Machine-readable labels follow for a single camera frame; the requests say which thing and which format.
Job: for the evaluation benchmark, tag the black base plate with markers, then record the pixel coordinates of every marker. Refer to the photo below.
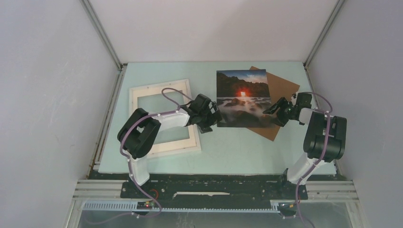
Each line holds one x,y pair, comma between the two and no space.
204,191

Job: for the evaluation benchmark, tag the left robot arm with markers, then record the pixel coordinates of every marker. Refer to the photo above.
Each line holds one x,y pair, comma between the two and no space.
138,134

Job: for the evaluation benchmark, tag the aluminium corner rail right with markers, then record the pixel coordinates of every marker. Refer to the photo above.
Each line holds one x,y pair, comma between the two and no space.
324,32

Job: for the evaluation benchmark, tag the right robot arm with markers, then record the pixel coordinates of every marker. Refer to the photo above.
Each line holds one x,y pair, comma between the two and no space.
324,140

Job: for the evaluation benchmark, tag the aluminium corner rail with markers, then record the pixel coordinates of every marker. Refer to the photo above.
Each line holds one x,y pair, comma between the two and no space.
324,32
94,19

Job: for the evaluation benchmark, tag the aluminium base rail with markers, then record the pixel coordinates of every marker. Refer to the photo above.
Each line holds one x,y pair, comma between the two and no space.
104,194

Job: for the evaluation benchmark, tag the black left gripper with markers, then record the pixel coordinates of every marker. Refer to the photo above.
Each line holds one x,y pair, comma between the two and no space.
214,118

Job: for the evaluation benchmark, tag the sunset landscape photo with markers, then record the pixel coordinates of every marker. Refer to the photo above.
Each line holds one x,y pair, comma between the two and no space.
242,96

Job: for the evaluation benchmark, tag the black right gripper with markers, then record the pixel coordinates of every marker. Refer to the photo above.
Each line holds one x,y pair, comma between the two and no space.
280,120

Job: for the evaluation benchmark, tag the white picture frame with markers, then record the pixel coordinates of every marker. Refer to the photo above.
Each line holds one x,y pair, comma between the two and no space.
132,100

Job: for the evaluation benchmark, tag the aluminium corner rail left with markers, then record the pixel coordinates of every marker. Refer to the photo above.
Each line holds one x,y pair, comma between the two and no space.
94,19

